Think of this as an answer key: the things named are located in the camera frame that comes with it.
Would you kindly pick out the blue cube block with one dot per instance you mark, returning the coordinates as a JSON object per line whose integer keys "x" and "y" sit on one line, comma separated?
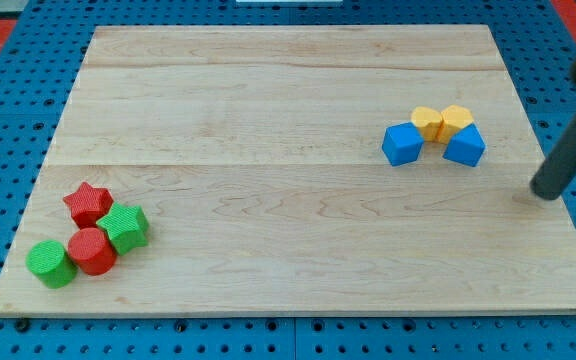
{"x": 402, "y": 144}

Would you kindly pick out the blue triangle block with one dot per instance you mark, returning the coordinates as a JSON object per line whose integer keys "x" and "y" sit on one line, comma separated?
{"x": 466, "y": 147}

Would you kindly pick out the wooden board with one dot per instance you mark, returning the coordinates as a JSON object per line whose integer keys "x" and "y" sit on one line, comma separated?
{"x": 256, "y": 155}

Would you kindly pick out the yellow heart block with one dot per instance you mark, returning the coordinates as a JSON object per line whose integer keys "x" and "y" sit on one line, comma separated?
{"x": 427, "y": 121}

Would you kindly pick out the green star block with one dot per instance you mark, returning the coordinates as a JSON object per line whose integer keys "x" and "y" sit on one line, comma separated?
{"x": 126, "y": 227}

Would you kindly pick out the yellow hexagon block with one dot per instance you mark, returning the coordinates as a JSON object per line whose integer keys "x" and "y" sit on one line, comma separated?
{"x": 454, "y": 119}

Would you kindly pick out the red star block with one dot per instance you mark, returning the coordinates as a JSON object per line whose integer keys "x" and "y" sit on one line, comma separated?
{"x": 88, "y": 204}

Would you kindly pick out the red cylinder block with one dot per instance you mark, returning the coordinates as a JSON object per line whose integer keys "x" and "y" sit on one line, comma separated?
{"x": 91, "y": 251}

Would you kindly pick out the green cylinder block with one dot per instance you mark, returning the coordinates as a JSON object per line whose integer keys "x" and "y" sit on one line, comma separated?
{"x": 50, "y": 263}

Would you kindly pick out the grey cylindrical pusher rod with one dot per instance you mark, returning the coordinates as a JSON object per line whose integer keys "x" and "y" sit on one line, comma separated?
{"x": 559, "y": 167}

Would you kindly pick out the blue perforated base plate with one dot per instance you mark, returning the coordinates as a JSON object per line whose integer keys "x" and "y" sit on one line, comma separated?
{"x": 38, "y": 64}

